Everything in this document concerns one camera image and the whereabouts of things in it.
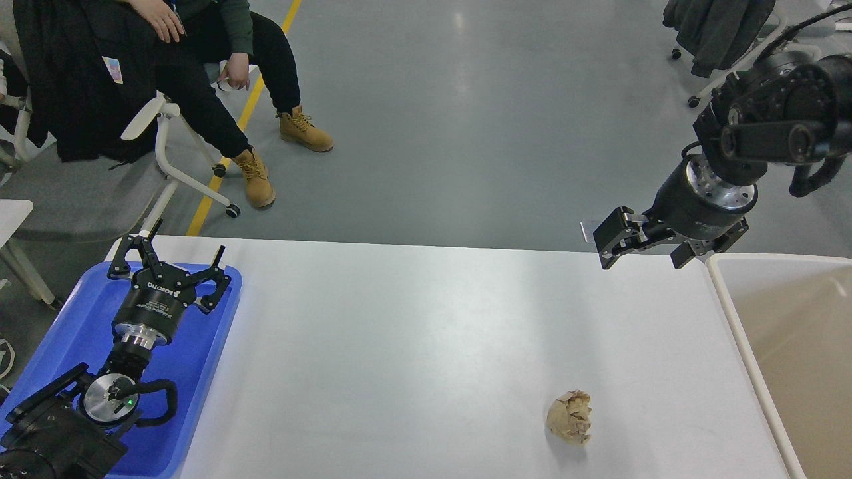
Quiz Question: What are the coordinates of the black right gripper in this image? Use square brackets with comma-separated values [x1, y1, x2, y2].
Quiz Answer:
[592, 154, 758, 270]

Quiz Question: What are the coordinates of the blue plastic tray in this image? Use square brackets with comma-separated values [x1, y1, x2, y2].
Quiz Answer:
[2, 263, 242, 478]

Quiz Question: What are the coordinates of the brown paper ball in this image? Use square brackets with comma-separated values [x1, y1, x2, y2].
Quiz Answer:
[546, 389, 592, 446]

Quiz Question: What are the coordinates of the tan left boot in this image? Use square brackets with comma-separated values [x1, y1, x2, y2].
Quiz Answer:
[275, 105, 335, 154]

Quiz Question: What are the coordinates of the person's right hand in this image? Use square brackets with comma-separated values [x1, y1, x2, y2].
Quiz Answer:
[125, 0, 185, 43]

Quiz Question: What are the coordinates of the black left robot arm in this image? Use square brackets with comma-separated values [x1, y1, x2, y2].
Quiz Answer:
[2, 222, 232, 478]

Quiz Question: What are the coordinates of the tan right boot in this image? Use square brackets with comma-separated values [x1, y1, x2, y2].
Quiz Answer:
[232, 148, 276, 209]

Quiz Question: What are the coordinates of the tan boot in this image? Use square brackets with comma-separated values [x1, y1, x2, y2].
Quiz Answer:
[232, 148, 276, 209]
[275, 105, 335, 154]

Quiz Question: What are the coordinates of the white office chair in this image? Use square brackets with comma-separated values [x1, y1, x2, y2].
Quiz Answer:
[2, 94, 241, 242]

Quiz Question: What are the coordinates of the person's left hand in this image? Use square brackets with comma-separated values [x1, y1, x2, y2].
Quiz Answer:
[217, 52, 250, 90]

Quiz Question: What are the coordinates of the white chair with grey coat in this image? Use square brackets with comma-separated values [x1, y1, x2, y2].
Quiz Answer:
[670, 1, 850, 109]

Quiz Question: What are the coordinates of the white side table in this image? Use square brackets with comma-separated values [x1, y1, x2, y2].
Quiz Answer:
[1, 199, 63, 311]

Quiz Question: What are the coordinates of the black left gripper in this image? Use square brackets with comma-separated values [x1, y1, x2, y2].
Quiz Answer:
[107, 218, 233, 347]

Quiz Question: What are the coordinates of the black jacket on chair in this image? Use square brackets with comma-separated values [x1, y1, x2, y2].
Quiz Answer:
[11, 1, 168, 162]

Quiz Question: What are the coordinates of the left floor outlet plate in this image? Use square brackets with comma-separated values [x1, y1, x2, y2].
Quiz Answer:
[579, 220, 600, 243]

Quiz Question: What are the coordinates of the grey coat on chair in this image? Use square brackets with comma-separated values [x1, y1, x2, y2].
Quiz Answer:
[662, 1, 776, 78]

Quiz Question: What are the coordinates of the seated person in black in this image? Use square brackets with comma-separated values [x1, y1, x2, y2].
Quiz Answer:
[116, 0, 302, 159]

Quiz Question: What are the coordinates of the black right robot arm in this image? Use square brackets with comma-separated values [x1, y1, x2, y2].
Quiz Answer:
[592, 4, 851, 269]

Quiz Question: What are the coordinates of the beige plastic bin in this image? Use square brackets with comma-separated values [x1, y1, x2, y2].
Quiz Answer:
[706, 254, 851, 478]

